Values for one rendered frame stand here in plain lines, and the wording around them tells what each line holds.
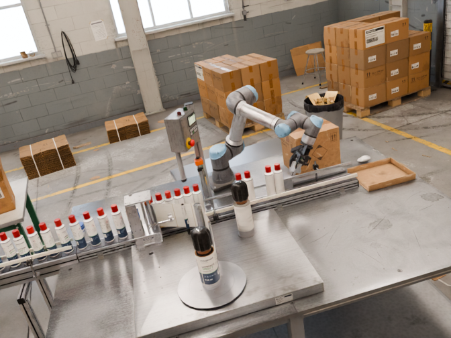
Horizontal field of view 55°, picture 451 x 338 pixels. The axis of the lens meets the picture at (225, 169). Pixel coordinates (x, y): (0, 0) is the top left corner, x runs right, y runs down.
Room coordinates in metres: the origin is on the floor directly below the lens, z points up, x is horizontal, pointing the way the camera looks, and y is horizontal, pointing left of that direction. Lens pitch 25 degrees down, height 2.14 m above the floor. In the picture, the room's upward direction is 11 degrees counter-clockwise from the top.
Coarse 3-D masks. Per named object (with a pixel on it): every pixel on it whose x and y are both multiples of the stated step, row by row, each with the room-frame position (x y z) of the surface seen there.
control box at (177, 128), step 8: (176, 112) 2.25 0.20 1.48; (184, 112) 2.22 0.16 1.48; (192, 112) 2.24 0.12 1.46; (168, 120) 2.15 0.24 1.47; (176, 120) 2.13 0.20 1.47; (184, 120) 2.15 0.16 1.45; (168, 128) 2.16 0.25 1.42; (176, 128) 2.14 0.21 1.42; (184, 128) 2.14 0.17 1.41; (168, 136) 2.16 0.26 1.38; (176, 136) 2.14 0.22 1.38; (184, 136) 2.13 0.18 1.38; (192, 136) 2.19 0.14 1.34; (176, 144) 2.15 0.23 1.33; (184, 144) 2.12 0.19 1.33
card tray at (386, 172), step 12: (348, 168) 2.40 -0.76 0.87; (360, 168) 2.41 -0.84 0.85; (372, 168) 2.40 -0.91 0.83; (384, 168) 2.38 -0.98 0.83; (396, 168) 2.35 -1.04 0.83; (408, 168) 2.26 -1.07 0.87; (360, 180) 2.28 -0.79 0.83; (372, 180) 2.25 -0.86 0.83; (384, 180) 2.23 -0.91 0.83; (396, 180) 2.17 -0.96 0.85; (408, 180) 2.18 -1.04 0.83
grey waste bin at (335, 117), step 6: (342, 108) 4.49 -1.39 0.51; (306, 114) 4.60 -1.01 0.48; (312, 114) 4.48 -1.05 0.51; (318, 114) 4.43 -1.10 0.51; (324, 114) 4.40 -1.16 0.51; (330, 114) 4.39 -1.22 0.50; (336, 114) 4.41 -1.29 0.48; (342, 114) 4.50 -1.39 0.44; (330, 120) 4.40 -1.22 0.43; (336, 120) 4.42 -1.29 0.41; (342, 120) 4.51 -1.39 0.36; (342, 126) 4.53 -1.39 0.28
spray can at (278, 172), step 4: (276, 164) 2.20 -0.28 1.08; (276, 168) 2.19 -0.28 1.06; (280, 168) 2.20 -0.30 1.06; (276, 172) 2.18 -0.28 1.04; (280, 172) 2.18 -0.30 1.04; (276, 176) 2.18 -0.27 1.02; (280, 176) 2.18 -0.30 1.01; (276, 180) 2.19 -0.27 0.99; (280, 180) 2.18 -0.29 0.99; (276, 184) 2.19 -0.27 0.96; (280, 184) 2.18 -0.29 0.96; (276, 188) 2.19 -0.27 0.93; (280, 188) 2.18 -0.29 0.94; (284, 188) 2.19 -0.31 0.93; (276, 192) 2.20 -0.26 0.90; (280, 192) 2.18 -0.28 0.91
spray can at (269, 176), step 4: (268, 168) 2.18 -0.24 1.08; (268, 172) 2.18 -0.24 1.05; (272, 172) 2.19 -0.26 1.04; (264, 176) 2.20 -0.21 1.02; (268, 176) 2.17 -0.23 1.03; (272, 176) 2.18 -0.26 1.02; (268, 180) 2.17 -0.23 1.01; (272, 180) 2.18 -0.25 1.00; (268, 184) 2.17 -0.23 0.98; (272, 184) 2.17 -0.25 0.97; (268, 188) 2.18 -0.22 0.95; (272, 188) 2.17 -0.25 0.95; (268, 192) 2.18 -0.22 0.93; (272, 192) 2.17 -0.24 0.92
